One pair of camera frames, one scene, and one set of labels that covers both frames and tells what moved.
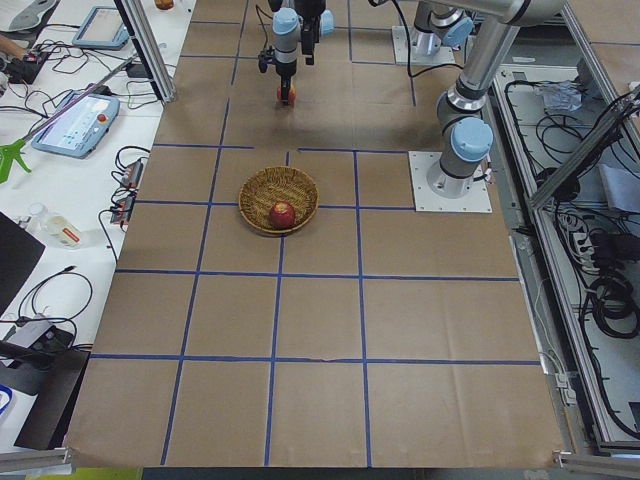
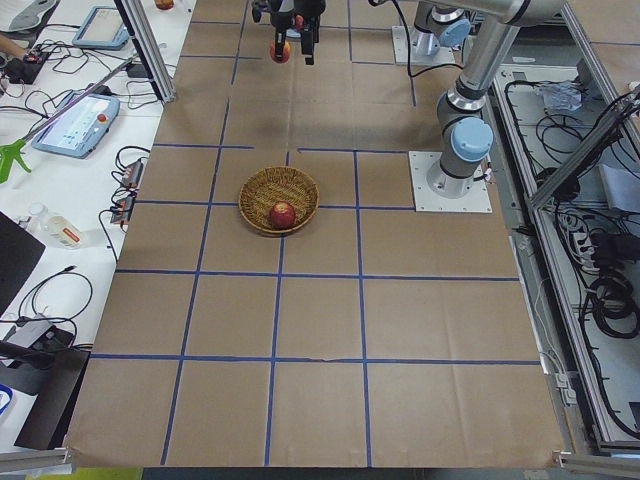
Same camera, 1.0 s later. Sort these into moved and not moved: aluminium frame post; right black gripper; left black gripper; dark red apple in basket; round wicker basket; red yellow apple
Moved: right black gripper; red yellow apple
Not moved: aluminium frame post; dark red apple in basket; left black gripper; round wicker basket
